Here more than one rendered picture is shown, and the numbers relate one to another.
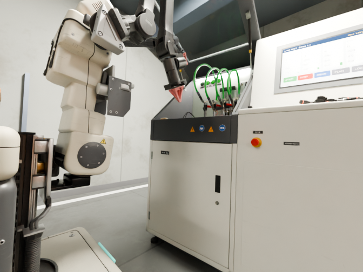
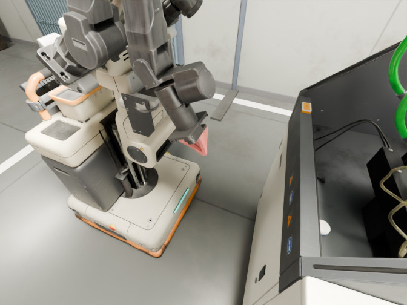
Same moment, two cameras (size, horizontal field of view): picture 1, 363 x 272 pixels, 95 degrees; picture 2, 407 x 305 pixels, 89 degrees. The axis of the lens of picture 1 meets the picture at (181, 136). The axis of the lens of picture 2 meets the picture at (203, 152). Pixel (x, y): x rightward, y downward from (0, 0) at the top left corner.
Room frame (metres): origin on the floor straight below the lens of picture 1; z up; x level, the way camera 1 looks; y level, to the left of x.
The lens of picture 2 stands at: (0.71, -0.34, 1.39)
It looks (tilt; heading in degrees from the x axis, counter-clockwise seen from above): 47 degrees down; 70
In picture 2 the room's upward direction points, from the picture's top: straight up
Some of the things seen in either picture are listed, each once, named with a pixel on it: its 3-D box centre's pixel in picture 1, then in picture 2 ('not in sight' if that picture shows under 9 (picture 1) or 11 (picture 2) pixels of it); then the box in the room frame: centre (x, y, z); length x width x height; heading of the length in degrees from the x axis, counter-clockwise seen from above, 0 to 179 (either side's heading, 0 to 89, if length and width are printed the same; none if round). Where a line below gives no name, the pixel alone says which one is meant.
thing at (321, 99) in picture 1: (329, 100); not in sight; (0.77, -0.68, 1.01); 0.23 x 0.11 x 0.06; 53
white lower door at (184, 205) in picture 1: (183, 192); (264, 223); (1.13, -0.03, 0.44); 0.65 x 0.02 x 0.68; 53
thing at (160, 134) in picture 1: (187, 129); (298, 167); (1.14, -0.04, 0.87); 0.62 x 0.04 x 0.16; 53
